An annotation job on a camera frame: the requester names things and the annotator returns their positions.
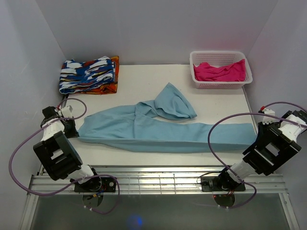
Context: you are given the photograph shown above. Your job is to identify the pink trousers in basket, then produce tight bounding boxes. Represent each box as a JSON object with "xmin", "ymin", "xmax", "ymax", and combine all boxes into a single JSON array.
[{"xmin": 193, "ymin": 59, "xmax": 246, "ymax": 82}]

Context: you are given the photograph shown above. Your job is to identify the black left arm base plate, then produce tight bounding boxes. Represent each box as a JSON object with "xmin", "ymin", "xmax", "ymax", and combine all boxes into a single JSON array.
[{"xmin": 74, "ymin": 177, "xmax": 116, "ymax": 193}]

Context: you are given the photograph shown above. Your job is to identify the aluminium table edge rail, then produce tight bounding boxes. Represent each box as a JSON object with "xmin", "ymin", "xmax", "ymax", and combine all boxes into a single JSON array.
[{"xmin": 20, "ymin": 166, "xmax": 299, "ymax": 230}]

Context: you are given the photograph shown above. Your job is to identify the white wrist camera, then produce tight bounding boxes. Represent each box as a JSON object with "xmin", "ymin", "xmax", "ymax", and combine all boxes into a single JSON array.
[
  {"xmin": 58, "ymin": 105, "xmax": 73, "ymax": 118},
  {"xmin": 259, "ymin": 106, "xmax": 276, "ymax": 125}
]

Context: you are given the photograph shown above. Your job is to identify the light blue trousers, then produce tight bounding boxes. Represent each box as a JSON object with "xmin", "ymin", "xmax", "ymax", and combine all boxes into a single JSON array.
[{"xmin": 78, "ymin": 83, "xmax": 256, "ymax": 153}]

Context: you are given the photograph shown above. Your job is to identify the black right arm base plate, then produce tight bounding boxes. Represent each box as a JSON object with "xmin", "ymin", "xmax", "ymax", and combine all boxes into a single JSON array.
[{"xmin": 200, "ymin": 176, "xmax": 246, "ymax": 192}]

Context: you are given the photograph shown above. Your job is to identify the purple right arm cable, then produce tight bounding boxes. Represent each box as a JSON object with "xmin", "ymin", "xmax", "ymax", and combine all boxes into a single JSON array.
[{"xmin": 194, "ymin": 102, "xmax": 307, "ymax": 208}]

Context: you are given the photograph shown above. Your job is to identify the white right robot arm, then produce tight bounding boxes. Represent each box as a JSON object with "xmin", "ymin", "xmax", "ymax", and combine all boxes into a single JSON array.
[{"xmin": 216, "ymin": 110, "xmax": 307, "ymax": 190}]

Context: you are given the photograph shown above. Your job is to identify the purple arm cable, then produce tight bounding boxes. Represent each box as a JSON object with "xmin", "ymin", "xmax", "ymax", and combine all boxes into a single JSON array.
[
  {"xmin": 194, "ymin": 102, "xmax": 307, "ymax": 208},
  {"xmin": 9, "ymin": 97, "xmax": 121, "ymax": 215}
]

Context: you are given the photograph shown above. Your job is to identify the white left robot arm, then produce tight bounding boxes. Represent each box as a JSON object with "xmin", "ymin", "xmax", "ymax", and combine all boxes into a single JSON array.
[{"xmin": 33, "ymin": 106, "xmax": 102, "ymax": 192}]

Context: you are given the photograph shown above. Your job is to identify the blue white patterned folded trousers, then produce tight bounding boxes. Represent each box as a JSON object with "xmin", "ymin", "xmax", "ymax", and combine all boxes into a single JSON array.
[{"xmin": 59, "ymin": 56, "xmax": 119, "ymax": 94}]

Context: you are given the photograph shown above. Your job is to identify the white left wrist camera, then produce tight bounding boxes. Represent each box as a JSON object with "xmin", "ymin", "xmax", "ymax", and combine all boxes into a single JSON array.
[{"xmin": 58, "ymin": 105, "xmax": 73, "ymax": 118}]

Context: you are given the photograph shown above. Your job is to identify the orange folded trousers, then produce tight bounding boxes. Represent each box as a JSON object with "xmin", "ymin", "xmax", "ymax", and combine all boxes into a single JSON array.
[{"xmin": 80, "ymin": 56, "xmax": 120, "ymax": 95}]

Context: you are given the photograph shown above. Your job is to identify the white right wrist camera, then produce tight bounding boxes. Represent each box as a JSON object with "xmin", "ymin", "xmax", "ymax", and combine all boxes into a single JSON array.
[{"xmin": 259, "ymin": 106, "xmax": 276, "ymax": 125}]

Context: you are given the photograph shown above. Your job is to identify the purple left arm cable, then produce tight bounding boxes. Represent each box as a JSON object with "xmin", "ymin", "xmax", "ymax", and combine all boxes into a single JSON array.
[{"xmin": 9, "ymin": 97, "xmax": 121, "ymax": 215}]

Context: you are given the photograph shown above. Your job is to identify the white plastic basket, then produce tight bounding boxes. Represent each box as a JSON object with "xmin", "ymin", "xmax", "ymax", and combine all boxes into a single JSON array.
[{"xmin": 189, "ymin": 51, "xmax": 253, "ymax": 89}]

